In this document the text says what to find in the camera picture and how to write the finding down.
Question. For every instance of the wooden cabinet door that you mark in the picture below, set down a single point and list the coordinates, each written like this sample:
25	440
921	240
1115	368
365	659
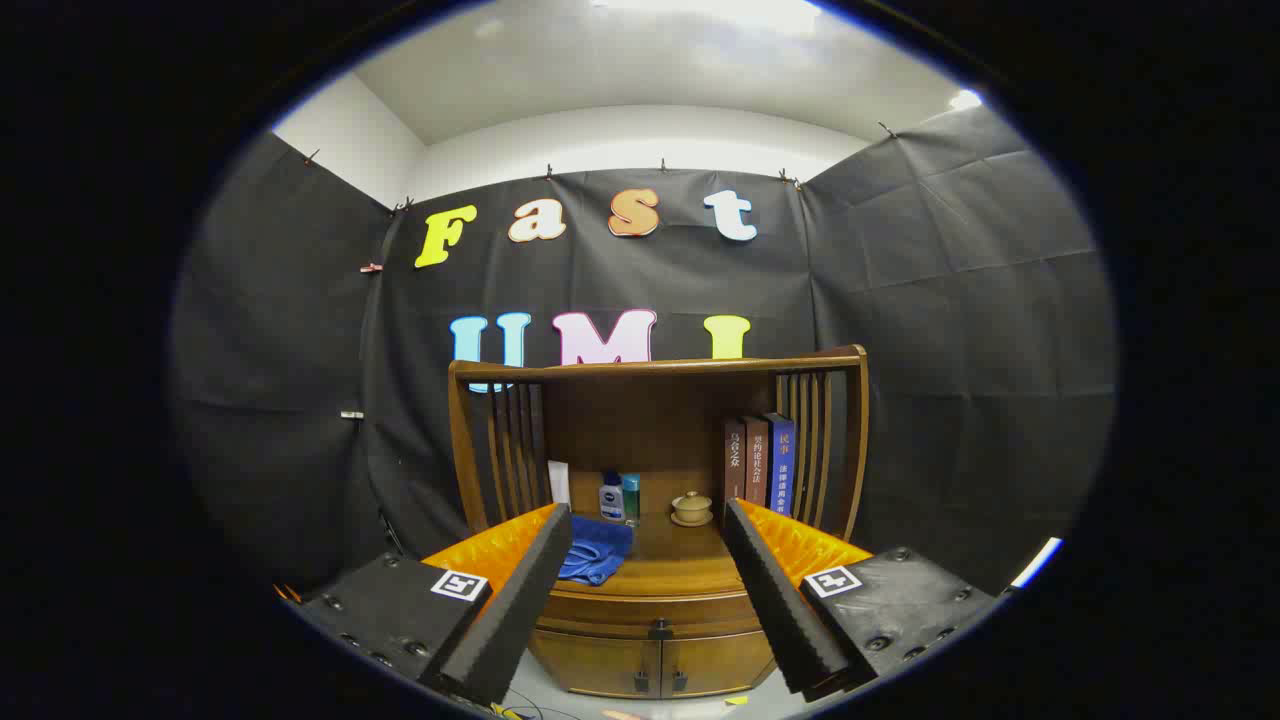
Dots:
715	660
600	660

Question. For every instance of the brown wooden cabinet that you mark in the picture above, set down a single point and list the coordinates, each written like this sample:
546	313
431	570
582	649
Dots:
640	420

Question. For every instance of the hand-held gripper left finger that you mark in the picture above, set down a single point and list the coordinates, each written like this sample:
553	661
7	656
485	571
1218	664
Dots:
520	610

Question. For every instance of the blue book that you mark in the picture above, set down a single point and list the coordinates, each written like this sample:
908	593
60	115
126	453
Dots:
781	460

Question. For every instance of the blue folded towel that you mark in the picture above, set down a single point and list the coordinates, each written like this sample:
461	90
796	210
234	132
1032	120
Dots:
600	550

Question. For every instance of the white tube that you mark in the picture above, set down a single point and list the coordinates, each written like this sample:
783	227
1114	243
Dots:
558	482

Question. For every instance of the reddish brown book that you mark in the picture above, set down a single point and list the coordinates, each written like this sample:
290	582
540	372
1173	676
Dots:
757	460

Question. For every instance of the brown wooden countertop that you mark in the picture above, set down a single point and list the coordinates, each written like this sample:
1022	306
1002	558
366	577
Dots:
680	555

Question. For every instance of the teal clear bottle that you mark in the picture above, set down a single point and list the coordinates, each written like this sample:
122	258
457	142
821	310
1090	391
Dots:
632	492

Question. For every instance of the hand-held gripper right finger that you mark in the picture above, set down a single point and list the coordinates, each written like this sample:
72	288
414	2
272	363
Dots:
775	600

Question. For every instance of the beige lidded tea cup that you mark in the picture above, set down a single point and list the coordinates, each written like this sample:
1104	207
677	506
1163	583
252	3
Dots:
691	508

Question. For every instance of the black drawer knob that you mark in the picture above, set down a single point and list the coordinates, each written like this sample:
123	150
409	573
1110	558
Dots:
660	629

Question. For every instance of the brown wooden drawer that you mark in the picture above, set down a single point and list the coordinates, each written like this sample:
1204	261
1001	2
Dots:
620	612

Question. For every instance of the white panel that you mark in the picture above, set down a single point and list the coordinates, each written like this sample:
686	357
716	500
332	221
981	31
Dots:
1038	560

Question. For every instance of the white and blue bottle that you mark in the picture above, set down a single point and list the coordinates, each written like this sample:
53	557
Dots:
611	500

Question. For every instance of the dark brown book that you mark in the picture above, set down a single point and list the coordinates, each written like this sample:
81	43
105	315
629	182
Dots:
734	460

